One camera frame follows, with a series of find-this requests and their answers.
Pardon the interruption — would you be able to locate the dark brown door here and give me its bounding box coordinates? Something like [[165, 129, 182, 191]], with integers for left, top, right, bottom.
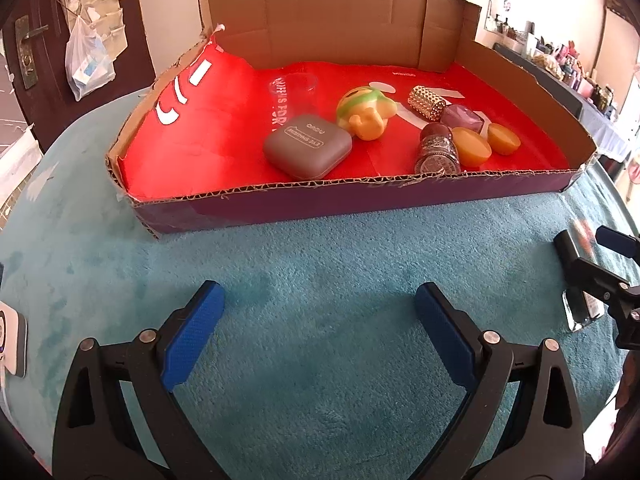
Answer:
[[0, 0, 156, 126]]

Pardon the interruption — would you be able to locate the metal door handle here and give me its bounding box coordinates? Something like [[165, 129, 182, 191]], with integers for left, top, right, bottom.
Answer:
[[14, 16, 50, 88]]

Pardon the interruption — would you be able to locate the glitter bottle with red cap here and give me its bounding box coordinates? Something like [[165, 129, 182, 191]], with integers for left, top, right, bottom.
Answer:
[[414, 122, 460, 174]]

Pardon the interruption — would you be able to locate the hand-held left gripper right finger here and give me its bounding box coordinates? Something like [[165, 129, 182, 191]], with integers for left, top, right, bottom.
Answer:
[[415, 281, 586, 480]]

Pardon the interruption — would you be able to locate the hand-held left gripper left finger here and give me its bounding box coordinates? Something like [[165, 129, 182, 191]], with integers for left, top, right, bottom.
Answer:
[[52, 280, 226, 480]]

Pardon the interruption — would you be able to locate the large yellow round disc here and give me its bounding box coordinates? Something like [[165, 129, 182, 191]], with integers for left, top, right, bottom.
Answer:
[[451, 126, 493, 168]]

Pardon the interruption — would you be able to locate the black star nail polish bottle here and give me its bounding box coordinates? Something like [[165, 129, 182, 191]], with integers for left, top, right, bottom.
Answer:
[[553, 229, 607, 332]]

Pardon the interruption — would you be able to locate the small yellow round disc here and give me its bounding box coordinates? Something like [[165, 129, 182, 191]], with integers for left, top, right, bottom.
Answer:
[[487, 123, 521, 156]]

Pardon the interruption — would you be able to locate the gold studded cylinder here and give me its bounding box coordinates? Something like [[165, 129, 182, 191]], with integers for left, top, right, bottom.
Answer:
[[407, 86, 447, 122]]

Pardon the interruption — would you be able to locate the green and yellow toy figure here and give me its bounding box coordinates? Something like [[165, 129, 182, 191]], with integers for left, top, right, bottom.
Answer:
[[336, 86, 401, 142]]

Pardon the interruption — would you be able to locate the white plastic bag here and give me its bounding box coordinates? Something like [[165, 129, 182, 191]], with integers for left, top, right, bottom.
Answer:
[[65, 15, 117, 102]]

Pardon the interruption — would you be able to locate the cardboard box with red lining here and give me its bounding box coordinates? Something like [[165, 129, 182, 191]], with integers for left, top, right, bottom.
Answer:
[[106, 0, 599, 240]]

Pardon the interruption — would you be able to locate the dark cloth covered desk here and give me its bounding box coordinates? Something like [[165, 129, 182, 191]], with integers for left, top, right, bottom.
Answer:
[[492, 42, 640, 163]]

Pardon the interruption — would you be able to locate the clear plastic cup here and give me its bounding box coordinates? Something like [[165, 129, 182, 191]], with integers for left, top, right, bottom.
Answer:
[[270, 72, 319, 126]]

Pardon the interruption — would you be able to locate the row of cosmetic bottles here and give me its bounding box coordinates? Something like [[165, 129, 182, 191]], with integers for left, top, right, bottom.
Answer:
[[492, 15, 640, 126]]

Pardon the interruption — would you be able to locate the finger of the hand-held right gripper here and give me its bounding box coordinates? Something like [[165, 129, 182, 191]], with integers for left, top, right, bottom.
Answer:
[[572, 256, 640, 305], [595, 225, 640, 259]]

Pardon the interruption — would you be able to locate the grey square eyeshadow case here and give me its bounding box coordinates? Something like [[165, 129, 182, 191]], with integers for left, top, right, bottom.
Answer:
[[263, 115, 353, 180]]

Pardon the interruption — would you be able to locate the white black-edged device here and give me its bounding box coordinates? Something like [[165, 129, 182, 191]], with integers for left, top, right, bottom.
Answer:
[[0, 300, 28, 378]]

